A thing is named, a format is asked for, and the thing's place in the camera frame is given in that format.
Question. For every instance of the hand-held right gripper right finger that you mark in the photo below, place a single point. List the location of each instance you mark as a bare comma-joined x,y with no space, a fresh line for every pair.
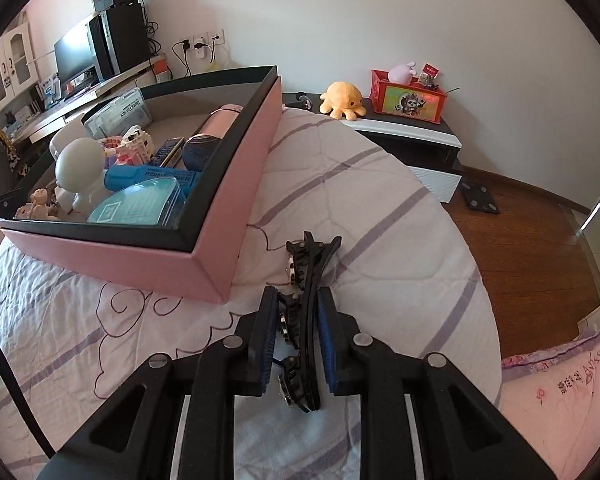
330,340

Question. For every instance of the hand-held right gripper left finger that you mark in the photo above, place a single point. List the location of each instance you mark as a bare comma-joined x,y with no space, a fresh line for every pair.
270,340

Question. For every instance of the small pink doll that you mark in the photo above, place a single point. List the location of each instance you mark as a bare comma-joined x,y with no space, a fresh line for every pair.
35,205

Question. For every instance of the black hair clip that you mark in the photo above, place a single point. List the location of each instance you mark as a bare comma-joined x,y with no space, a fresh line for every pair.
307,280

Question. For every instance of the white figurine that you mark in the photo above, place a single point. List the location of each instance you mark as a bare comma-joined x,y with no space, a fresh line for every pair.
77,165

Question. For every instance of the pink blue block toy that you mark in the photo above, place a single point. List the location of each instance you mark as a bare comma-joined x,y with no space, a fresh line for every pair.
112,152

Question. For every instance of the teal oval case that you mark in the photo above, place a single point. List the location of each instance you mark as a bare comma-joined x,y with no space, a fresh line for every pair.
130,205

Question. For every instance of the pink box with black rim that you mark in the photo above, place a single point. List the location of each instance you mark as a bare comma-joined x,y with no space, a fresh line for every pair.
230,200

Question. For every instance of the white pink block figure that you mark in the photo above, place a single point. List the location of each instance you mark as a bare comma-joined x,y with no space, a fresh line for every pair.
136,145

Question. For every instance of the clear plastic case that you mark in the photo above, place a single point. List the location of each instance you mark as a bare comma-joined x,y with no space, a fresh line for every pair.
120,112

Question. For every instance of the dark blue card box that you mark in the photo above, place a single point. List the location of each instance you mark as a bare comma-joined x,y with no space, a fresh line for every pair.
169,152

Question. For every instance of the pink metallic cylinder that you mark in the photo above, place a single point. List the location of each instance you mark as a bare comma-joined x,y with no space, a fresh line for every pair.
215,125

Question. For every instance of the blue white box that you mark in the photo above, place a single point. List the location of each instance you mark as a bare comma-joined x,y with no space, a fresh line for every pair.
50,90

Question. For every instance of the white glass-door cabinet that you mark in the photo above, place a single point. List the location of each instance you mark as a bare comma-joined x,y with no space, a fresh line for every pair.
7,65

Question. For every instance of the black computer monitor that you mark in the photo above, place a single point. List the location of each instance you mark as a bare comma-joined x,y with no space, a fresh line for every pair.
75,52

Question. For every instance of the white desk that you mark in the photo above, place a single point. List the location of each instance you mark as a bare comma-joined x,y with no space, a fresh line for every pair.
130,75

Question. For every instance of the black bathroom scale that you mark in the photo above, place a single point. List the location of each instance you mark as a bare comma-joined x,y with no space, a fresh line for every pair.
480,199

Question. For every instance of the black computer tower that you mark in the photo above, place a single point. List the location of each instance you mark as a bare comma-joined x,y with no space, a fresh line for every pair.
125,40

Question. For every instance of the low black-top cabinet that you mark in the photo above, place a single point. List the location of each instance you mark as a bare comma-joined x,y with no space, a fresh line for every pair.
410,135

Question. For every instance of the yellow plush octopus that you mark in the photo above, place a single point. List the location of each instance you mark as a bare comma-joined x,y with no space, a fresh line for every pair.
342,100

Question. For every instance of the black flashlight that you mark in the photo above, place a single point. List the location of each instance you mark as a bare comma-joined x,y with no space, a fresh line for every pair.
300,101

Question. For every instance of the red storage box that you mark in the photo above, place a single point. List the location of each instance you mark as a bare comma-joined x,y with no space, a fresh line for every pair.
410,102

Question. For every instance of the pink plush toy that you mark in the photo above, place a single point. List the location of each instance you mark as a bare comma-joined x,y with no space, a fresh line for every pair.
400,72

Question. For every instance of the small red white box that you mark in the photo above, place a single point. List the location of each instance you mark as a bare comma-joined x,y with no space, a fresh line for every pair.
431,70

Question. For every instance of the white wall sockets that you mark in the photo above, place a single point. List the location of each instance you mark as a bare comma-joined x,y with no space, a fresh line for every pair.
202,40

